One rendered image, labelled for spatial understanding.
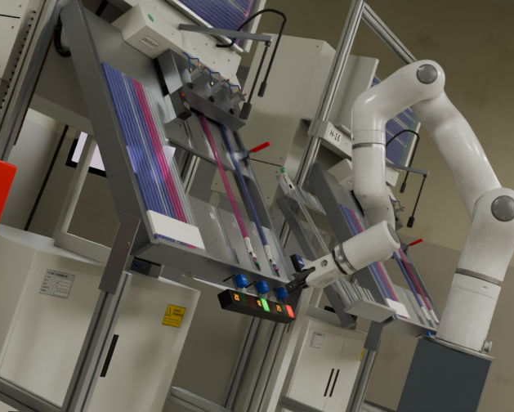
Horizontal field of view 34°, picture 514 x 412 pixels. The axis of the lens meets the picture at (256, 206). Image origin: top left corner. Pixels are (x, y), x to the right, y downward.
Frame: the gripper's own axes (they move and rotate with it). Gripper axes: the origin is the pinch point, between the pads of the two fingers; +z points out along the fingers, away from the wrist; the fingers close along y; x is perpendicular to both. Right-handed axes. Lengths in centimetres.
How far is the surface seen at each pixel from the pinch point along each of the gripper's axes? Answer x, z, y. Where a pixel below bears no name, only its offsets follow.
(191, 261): 2.2, 4.9, -41.4
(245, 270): 2.3, 2.2, -20.9
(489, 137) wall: 162, -31, 359
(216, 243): 9.8, 3.9, -27.8
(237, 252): 9.2, 3.9, -18.2
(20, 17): 80, 20, -60
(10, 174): 14, 9, -92
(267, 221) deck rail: 24.8, 3.7, 7.9
